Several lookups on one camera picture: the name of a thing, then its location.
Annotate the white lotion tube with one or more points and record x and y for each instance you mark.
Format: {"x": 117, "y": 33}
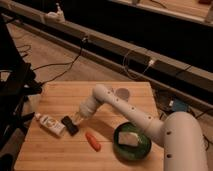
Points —
{"x": 50, "y": 124}

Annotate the white clamp on rail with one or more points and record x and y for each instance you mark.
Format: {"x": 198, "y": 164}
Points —
{"x": 58, "y": 15}

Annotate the black eraser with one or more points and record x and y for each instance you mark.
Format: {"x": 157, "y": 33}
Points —
{"x": 72, "y": 129}

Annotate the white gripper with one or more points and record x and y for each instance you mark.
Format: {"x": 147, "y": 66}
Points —
{"x": 86, "y": 110}

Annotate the black chair frame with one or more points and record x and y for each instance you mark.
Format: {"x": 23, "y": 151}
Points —
{"x": 19, "y": 84}

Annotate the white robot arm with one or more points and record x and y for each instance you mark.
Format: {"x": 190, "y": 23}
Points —
{"x": 180, "y": 135}

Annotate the white paper cup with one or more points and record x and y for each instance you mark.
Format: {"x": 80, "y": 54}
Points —
{"x": 123, "y": 93}

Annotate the white sponge block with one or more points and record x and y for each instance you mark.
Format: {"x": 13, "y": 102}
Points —
{"x": 128, "y": 138}

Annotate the green bowl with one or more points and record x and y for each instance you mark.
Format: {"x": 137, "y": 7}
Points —
{"x": 127, "y": 152}

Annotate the orange carrot toy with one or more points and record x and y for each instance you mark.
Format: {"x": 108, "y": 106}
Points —
{"x": 93, "y": 141}

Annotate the blue box on floor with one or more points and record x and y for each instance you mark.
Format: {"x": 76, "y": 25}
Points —
{"x": 178, "y": 105}

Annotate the metal rail beam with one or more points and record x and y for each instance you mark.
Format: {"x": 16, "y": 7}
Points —
{"x": 172, "y": 53}

